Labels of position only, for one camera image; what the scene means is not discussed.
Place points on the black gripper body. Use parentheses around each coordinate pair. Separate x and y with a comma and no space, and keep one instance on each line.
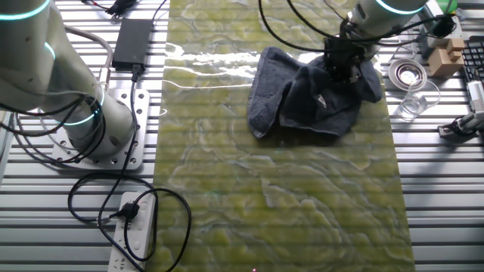
(342,51)

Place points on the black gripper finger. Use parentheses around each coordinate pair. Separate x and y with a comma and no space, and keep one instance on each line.
(352,73)
(336,73)

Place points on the dark grey cloth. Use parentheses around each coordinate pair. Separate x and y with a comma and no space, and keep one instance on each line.
(302,98)

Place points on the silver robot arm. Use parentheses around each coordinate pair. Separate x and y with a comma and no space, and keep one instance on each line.
(38,75)

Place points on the clear plastic cup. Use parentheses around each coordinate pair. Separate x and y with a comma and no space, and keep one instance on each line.
(410,106)

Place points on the wooden block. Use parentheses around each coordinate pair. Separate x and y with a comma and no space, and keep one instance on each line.
(444,62)

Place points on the grey box with red button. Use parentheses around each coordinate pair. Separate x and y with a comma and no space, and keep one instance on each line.
(459,28)

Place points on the yellow box with green button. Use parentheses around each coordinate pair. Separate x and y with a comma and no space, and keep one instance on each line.
(450,4)

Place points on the black keyboard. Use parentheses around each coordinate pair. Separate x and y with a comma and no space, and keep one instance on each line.
(474,56)

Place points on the white ribbed device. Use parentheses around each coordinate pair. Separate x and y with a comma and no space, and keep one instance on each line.
(475,96)

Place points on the green marble pattern mat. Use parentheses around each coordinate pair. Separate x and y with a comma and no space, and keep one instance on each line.
(264,208)

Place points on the black power adapter brick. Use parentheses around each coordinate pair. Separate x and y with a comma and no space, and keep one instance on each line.
(132,43)

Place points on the white power strip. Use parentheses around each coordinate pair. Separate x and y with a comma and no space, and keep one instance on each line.
(140,226)

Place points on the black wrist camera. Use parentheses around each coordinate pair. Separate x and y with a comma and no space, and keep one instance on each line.
(443,27)

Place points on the small silver camera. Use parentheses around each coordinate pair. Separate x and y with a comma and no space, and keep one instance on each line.
(467,121)

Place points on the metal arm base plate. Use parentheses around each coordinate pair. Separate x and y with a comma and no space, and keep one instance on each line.
(132,113)

